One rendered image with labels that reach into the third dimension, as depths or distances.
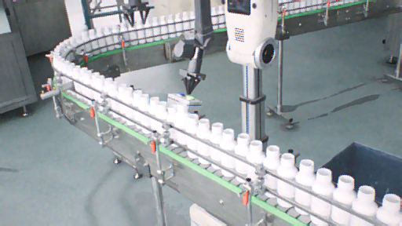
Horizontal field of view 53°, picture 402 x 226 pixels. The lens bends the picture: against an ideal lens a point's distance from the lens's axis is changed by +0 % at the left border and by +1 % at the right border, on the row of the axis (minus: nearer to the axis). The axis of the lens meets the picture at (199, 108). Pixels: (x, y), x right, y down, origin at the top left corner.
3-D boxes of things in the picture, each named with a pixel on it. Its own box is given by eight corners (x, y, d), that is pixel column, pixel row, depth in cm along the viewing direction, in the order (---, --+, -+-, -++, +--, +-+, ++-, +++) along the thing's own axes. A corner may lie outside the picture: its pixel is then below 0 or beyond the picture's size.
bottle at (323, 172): (333, 216, 116) (338, 168, 109) (330, 229, 111) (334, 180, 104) (312, 211, 119) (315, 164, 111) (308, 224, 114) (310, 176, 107)
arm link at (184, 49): (215, 39, 161) (203, 28, 166) (193, 35, 153) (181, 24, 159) (202, 64, 166) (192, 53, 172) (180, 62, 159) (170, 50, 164)
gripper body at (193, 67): (195, 78, 163) (198, 60, 162) (178, 72, 170) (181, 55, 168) (206, 78, 168) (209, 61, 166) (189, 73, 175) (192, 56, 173)
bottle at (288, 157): (289, 211, 119) (290, 165, 112) (272, 202, 123) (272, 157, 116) (301, 202, 123) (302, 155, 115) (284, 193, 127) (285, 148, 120)
